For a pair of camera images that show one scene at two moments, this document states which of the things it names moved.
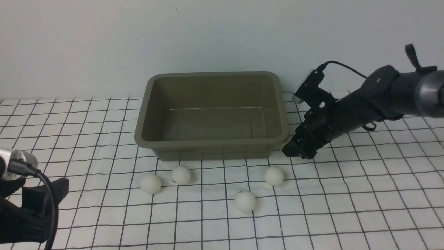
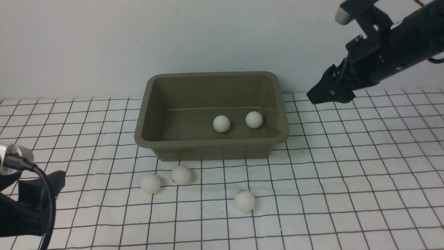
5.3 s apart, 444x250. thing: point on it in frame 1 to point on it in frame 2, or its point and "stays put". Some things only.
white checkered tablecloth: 380,188 stays put
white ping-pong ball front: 245,201 stays put
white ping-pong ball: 150,183 stays put
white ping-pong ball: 273,176 to 221,123
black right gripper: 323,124 to 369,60
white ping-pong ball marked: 181,175 stays put
